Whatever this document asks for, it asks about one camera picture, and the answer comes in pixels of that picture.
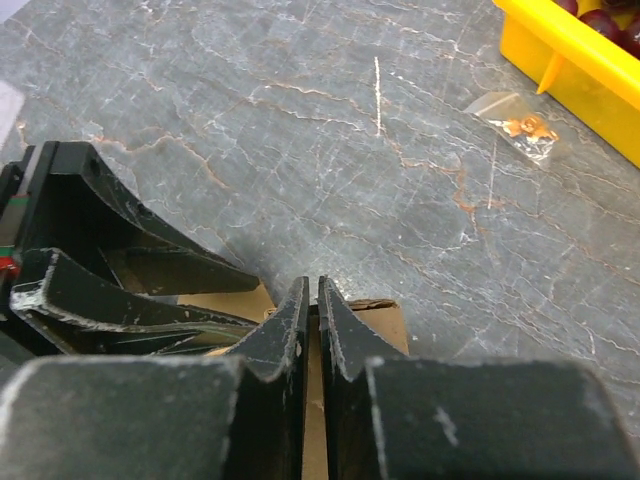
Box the purple grape bunch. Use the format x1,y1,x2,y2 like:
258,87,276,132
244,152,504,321
555,0,639,59

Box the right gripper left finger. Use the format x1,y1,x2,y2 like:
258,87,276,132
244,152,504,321
1,277,309,479

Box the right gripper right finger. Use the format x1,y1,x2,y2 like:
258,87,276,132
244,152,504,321
318,277,633,479

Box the yellow plastic tray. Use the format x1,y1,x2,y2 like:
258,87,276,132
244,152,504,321
495,0,639,165

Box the brown cardboard box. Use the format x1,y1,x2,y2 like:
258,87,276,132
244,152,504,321
119,279,410,480

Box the small clear plastic bag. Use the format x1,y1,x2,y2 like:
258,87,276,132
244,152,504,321
463,92,560,167

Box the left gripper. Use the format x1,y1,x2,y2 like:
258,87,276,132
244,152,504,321
1,141,260,360

